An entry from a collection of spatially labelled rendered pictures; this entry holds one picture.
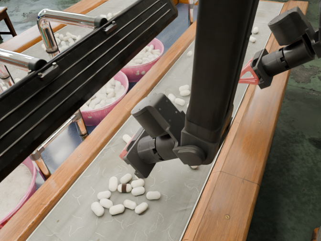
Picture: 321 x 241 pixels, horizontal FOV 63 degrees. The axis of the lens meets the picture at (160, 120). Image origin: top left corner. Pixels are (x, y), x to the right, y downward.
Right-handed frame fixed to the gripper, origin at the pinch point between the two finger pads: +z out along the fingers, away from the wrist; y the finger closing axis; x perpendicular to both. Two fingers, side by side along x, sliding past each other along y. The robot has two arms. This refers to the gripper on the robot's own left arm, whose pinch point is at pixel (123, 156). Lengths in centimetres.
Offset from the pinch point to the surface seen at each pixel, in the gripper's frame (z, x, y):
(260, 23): -5, 16, -102
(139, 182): 1.1, 7.7, 1.1
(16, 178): 27.1, -10.2, 11.9
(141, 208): -1.7, 10.1, 6.8
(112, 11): 57, -34, -93
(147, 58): 23, -7, -53
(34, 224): 13.7, -2.1, 19.8
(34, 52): 63, -39, -40
